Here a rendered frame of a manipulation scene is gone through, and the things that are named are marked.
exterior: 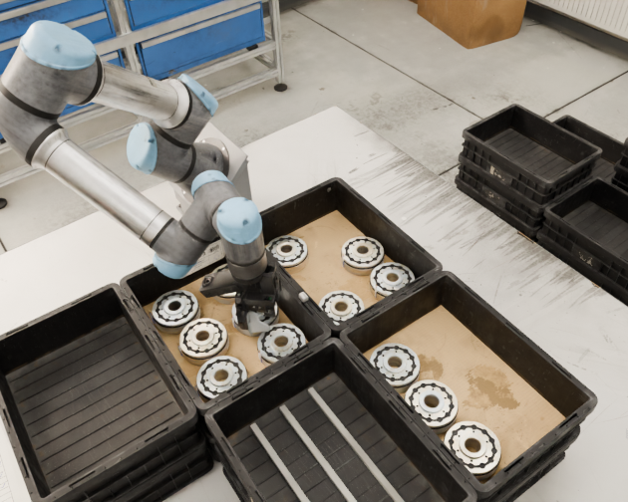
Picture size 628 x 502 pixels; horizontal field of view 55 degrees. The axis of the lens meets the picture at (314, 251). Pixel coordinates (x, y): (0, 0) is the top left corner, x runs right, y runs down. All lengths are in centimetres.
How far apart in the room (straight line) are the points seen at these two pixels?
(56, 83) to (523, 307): 117
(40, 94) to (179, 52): 213
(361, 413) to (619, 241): 138
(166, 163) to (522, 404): 98
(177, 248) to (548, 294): 95
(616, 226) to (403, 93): 168
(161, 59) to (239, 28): 46
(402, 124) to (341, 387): 233
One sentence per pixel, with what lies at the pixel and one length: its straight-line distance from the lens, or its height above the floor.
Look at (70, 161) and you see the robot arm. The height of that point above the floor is 123.
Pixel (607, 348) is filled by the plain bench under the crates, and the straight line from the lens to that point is 161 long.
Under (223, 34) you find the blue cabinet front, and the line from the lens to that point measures 340.
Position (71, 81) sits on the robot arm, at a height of 135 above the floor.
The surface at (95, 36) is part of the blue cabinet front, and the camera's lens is 311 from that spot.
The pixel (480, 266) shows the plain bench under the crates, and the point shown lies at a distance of 169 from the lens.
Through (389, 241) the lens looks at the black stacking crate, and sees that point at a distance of 146.
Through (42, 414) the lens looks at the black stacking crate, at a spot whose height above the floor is 83.
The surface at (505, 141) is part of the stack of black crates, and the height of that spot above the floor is 49.
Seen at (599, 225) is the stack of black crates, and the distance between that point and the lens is 240.
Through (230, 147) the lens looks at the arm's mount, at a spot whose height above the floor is 94.
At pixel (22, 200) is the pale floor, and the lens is 330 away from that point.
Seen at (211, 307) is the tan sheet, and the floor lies 83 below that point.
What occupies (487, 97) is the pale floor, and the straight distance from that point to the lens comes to 371.
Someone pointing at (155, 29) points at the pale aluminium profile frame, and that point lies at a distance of 316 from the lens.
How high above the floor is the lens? 191
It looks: 46 degrees down
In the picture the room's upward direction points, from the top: 3 degrees counter-clockwise
